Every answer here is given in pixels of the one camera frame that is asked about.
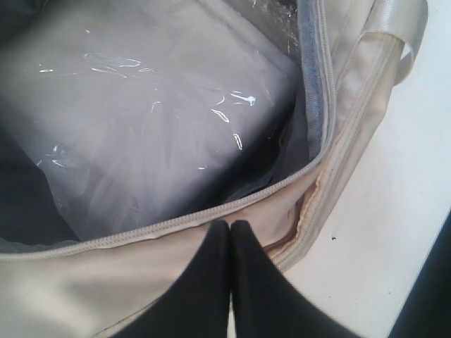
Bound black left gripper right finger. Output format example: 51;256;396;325
230;220;357;338

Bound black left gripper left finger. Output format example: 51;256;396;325
119;220;232;338

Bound beige duffel bag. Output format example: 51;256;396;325
1;1;428;337

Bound clear plastic wrapped package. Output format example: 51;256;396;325
1;1;302;240

